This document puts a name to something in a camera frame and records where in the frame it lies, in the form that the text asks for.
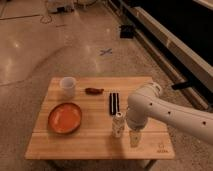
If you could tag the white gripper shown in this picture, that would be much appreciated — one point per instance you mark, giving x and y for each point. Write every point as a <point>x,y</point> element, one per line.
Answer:
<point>135,137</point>

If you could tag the small white bottle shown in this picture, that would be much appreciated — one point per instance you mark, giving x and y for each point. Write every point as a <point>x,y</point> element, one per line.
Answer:
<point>118,125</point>

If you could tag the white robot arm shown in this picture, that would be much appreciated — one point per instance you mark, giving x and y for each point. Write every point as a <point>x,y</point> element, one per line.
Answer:
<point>145,102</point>

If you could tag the black striped rectangular block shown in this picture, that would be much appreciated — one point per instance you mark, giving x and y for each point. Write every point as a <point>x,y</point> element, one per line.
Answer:
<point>113,103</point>

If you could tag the wooden folding table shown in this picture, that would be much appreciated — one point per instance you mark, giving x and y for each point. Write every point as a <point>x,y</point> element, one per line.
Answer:
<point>93,139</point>

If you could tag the brown sausage-shaped object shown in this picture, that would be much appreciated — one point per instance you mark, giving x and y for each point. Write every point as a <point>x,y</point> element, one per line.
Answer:
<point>94,91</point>

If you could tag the orange round plate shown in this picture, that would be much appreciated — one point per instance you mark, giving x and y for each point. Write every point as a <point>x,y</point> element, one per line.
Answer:
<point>64,118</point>

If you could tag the clear plastic cup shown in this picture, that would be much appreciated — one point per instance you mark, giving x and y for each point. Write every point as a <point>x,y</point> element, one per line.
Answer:
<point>68,85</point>

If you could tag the black box on floor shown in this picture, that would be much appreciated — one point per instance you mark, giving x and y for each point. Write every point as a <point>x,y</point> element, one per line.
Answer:
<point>126,31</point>

